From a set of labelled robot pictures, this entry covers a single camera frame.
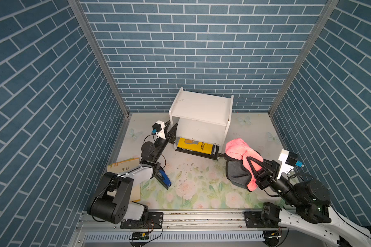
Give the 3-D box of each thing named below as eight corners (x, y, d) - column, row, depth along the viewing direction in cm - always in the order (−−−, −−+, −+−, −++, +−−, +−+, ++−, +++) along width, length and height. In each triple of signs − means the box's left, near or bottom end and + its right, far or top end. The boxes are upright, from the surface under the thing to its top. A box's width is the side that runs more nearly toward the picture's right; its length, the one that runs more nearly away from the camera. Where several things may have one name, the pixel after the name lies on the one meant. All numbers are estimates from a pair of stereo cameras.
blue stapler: (166, 190, 85) (166, 188, 83) (155, 174, 90) (154, 172, 88) (173, 184, 87) (173, 182, 85) (161, 169, 92) (161, 167, 90)
